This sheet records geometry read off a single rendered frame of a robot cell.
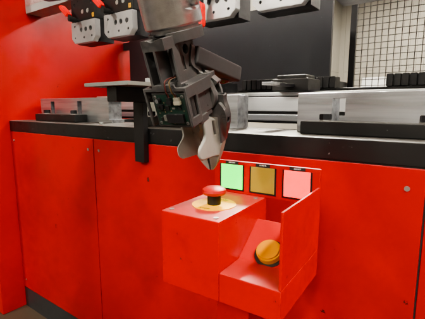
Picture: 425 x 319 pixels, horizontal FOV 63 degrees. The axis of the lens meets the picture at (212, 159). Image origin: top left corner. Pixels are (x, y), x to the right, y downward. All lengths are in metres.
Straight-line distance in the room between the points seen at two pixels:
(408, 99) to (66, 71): 1.53
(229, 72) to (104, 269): 0.97
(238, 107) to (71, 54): 1.15
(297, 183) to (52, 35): 1.53
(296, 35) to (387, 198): 0.92
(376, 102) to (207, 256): 0.52
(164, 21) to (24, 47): 1.41
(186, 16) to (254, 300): 0.37
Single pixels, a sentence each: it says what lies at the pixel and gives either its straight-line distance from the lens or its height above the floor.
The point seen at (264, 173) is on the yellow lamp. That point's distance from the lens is 0.61.
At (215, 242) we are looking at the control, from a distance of 0.50.
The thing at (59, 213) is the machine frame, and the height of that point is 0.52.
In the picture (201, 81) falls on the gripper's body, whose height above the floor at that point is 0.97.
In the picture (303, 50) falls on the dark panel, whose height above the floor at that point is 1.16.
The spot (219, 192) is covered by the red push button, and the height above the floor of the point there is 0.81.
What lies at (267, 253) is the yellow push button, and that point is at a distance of 0.54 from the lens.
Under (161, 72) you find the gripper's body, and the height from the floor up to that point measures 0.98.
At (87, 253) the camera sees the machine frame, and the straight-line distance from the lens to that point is 1.40.
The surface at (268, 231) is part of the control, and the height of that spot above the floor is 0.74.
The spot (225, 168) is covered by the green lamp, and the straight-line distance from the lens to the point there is 0.64.
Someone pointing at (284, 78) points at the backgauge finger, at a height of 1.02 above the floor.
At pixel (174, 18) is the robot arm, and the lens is 0.44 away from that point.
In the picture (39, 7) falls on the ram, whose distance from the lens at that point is 1.75.
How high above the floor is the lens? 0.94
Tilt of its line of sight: 9 degrees down
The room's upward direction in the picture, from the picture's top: straight up
